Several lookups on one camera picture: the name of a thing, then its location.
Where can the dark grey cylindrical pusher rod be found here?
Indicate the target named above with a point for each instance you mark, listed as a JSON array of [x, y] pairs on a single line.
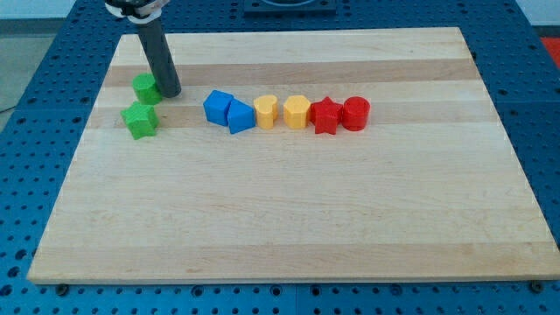
[[158, 54]]

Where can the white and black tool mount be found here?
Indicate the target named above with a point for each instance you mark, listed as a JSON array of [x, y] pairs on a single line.
[[138, 12]]

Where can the green star block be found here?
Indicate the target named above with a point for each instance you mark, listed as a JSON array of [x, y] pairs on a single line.
[[141, 120]]

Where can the red star block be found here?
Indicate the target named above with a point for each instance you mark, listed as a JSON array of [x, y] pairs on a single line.
[[326, 116]]

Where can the blue cube block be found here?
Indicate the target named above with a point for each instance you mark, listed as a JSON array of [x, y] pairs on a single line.
[[216, 107]]

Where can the blue triangle block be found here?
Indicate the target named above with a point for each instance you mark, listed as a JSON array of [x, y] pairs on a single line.
[[240, 117]]

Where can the yellow hexagon block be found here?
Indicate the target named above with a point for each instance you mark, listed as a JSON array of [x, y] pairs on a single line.
[[296, 111]]

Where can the red cylinder block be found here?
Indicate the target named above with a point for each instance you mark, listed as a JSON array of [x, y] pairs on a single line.
[[355, 113]]

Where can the light wooden board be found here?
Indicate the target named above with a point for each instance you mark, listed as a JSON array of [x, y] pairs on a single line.
[[430, 191]]

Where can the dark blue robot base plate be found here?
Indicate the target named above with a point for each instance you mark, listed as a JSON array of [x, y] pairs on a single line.
[[261, 7]]

